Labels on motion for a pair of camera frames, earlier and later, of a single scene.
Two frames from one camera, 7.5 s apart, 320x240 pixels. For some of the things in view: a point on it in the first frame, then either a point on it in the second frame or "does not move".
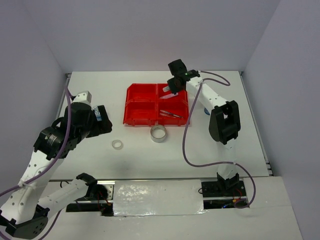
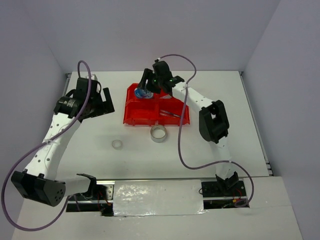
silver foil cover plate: [150, 197] does not move
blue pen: [173, 115] does not move
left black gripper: [102, 127] → [105, 107]
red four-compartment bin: [143, 106] does not move
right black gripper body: [173, 86] → [157, 81]
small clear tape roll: [117, 144] does not move
